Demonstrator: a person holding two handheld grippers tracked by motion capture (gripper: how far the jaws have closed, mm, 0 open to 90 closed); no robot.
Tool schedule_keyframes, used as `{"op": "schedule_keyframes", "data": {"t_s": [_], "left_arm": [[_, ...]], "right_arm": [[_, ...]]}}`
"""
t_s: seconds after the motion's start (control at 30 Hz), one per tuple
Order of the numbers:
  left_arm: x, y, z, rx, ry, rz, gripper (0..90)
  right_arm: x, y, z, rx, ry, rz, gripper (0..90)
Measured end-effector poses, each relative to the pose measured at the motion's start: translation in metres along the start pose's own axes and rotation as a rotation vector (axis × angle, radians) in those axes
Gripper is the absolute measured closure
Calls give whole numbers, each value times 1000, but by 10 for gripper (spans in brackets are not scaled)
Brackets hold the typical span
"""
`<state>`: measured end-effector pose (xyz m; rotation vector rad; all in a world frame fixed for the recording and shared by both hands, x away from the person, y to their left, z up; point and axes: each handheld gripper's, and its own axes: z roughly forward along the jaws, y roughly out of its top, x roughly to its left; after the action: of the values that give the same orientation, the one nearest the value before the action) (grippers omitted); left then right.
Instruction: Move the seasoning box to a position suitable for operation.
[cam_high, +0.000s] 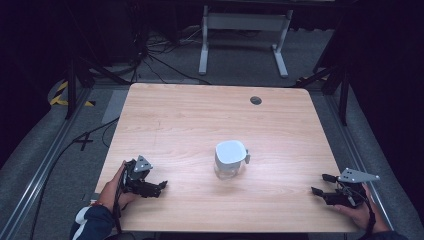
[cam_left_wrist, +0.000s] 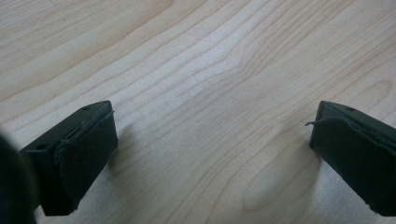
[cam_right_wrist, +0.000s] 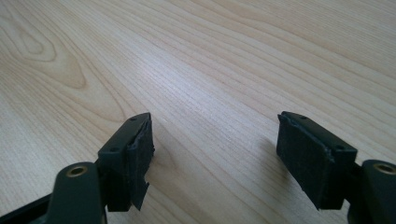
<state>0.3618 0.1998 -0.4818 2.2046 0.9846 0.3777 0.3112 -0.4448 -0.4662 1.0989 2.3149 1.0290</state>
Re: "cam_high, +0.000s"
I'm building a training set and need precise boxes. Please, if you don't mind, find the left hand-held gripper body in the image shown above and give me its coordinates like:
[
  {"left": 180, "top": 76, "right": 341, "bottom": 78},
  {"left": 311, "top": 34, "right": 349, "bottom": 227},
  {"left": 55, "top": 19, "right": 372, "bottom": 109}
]
[{"left": 120, "top": 154, "right": 155, "bottom": 198}]

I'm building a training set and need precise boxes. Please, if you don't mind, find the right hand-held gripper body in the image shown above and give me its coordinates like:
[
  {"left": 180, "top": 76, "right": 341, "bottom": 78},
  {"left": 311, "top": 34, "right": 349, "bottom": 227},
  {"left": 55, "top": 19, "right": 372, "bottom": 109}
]
[{"left": 327, "top": 167, "right": 381, "bottom": 209}]

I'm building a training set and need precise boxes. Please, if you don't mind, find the person's right hand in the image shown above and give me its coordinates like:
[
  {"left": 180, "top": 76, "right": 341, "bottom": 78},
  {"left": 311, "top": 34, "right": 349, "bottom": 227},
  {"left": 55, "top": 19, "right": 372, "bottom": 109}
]
[{"left": 332, "top": 184, "right": 390, "bottom": 235}]

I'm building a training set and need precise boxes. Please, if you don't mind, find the person's left hand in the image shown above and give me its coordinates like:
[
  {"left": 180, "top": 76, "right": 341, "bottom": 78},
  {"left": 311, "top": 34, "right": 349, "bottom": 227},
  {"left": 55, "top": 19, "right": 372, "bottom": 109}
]
[{"left": 97, "top": 160, "right": 138, "bottom": 213}]

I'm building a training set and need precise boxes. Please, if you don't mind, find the white mug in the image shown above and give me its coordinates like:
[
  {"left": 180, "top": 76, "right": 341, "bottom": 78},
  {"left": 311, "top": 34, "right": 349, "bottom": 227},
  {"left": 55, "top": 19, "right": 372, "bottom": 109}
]
[{"left": 213, "top": 139, "right": 251, "bottom": 181}]

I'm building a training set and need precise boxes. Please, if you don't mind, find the black tripod stand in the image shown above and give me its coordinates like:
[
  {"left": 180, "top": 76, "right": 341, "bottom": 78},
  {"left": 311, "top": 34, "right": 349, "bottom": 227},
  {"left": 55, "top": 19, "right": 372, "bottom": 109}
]
[
  {"left": 64, "top": 3, "right": 132, "bottom": 120},
  {"left": 293, "top": 9, "right": 351, "bottom": 127}
]

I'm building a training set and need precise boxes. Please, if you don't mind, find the yellow and black floor tape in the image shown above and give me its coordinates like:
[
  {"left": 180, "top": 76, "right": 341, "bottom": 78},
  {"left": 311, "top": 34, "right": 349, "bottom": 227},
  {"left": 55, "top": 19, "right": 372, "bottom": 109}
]
[{"left": 49, "top": 80, "right": 97, "bottom": 108}]

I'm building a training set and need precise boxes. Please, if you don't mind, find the white metal stand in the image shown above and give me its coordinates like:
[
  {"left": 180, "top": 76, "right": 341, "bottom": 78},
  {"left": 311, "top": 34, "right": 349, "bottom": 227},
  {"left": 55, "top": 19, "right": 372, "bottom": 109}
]
[{"left": 198, "top": 4, "right": 295, "bottom": 79}]

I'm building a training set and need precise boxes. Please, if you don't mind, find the black wrist strap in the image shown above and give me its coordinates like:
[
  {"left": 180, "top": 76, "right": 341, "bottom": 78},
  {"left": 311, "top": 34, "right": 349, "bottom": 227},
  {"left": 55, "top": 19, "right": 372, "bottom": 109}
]
[{"left": 346, "top": 186, "right": 378, "bottom": 237}]

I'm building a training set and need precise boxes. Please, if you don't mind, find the aluminium floor rail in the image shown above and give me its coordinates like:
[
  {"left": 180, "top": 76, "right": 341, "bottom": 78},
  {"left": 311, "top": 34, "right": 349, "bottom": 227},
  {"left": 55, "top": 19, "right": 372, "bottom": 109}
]
[
  {"left": 0, "top": 87, "right": 93, "bottom": 240},
  {"left": 324, "top": 94, "right": 394, "bottom": 231}
]

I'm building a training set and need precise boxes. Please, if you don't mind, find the black floor cable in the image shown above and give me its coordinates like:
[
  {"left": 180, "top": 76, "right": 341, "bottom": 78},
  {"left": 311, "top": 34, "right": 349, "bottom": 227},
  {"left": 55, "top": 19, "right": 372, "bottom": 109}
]
[{"left": 29, "top": 116, "right": 120, "bottom": 240}]

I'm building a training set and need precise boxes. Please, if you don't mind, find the bundle of black cables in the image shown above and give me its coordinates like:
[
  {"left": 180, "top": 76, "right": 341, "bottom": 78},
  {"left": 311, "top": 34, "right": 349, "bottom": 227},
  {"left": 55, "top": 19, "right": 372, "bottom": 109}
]
[{"left": 131, "top": 24, "right": 213, "bottom": 85}]

